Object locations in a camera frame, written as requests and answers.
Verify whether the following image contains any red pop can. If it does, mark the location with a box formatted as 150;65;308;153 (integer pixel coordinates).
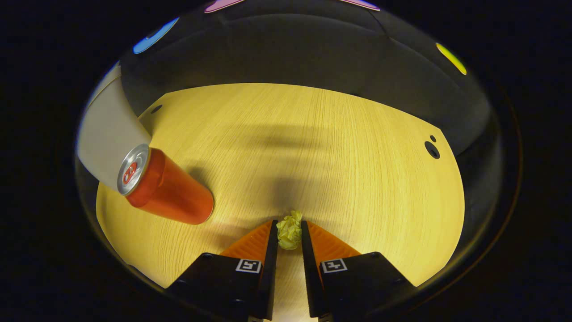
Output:
117;144;215;225

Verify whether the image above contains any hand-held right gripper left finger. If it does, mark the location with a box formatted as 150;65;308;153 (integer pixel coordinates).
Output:
166;219;278;322

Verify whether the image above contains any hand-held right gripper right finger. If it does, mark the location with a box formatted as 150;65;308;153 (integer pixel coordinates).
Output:
301;219;419;320

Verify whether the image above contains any white desktop garbage bin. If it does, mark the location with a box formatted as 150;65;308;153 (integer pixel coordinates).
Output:
76;63;152;192

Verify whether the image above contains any yellow paper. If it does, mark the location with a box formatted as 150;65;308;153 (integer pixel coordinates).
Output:
276;210;303;250

